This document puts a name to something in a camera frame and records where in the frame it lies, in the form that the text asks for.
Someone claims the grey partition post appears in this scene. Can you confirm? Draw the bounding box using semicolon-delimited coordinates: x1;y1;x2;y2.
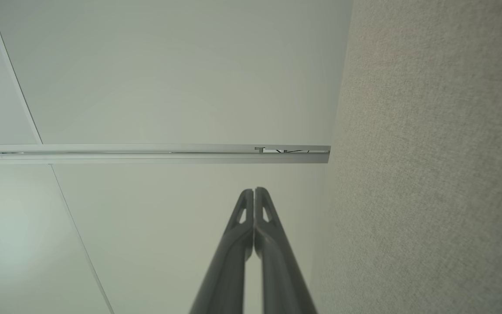
0;144;331;165

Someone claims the grey fabric sofa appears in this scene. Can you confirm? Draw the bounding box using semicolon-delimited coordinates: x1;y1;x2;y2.
310;0;502;314

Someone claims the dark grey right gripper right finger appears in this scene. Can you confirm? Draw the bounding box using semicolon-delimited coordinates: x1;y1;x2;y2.
254;187;318;314

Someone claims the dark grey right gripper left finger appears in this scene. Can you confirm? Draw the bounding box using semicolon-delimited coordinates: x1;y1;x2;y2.
189;188;255;314

